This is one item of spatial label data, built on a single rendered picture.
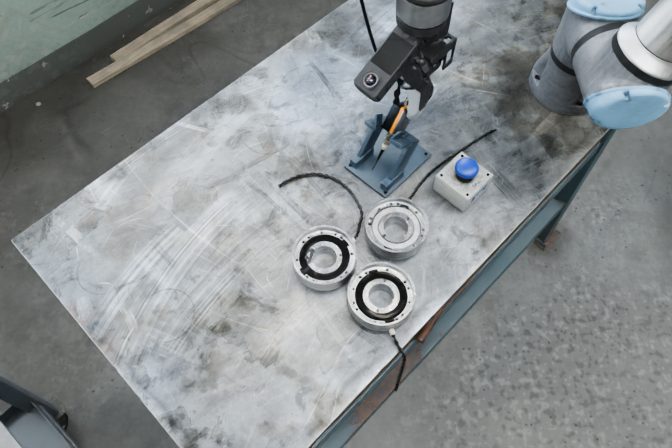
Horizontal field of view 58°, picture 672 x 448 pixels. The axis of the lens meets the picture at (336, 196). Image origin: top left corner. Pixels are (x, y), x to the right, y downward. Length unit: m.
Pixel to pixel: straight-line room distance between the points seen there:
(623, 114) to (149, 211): 0.80
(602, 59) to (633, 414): 1.13
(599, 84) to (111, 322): 0.85
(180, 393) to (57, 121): 1.60
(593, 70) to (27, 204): 1.79
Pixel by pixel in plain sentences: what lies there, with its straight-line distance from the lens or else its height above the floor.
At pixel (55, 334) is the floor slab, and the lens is 1.99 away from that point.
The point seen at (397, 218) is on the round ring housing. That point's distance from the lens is 1.02.
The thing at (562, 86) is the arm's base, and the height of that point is 0.86.
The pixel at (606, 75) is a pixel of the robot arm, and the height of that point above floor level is 1.01.
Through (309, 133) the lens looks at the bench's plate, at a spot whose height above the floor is 0.80.
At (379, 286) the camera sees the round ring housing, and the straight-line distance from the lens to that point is 0.97.
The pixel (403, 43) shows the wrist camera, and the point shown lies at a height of 1.09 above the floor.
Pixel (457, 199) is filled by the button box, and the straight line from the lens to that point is 1.05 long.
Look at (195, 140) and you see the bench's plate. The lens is 1.17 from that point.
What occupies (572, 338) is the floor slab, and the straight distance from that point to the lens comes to 1.92.
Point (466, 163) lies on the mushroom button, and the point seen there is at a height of 0.87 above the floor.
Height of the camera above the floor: 1.71
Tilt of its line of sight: 59 degrees down
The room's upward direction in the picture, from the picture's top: 2 degrees counter-clockwise
